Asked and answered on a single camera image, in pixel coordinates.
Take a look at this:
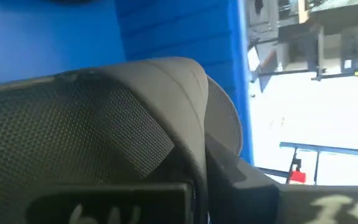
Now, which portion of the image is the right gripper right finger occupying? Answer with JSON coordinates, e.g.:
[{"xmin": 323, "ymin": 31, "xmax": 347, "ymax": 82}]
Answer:
[{"xmin": 204, "ymin": 133, "xmax": 358, "ymax": 224}]

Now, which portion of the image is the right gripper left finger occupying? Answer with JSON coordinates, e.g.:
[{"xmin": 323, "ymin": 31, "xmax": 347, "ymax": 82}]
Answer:
[{"xmin": 25, "ymin": 182, "xmax": 196, "ymax": 224}]

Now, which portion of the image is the black rubber slide sandal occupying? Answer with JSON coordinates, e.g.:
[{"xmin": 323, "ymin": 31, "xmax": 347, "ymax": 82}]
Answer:
[{"xmin": 0, "ymin": 56, "xmax": 244, "ymax": 224}]

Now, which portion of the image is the blue plastic bin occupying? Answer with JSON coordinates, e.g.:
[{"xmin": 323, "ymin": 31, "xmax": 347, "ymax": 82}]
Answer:
[{"xmin": 0, "ymin": 0, "xmax": 255, "ymax": 166}]

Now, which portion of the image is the small red object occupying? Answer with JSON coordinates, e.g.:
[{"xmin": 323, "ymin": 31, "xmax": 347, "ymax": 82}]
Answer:
[{"xmin": 289, "ymin": 169, "xmax": 307, "ymax": 185}]

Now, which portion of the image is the black background furniture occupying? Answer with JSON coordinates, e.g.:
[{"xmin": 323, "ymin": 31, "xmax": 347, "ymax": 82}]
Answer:
[{"xmin": 246, "ymin": 0, "xmax": 358, "ymax": 82}]

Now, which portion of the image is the blue metal bar frame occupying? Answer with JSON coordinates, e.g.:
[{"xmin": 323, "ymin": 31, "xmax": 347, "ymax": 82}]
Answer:
[{"xmin": 256, "ymin": 141, "xmax": 358, "ymax": 188}]

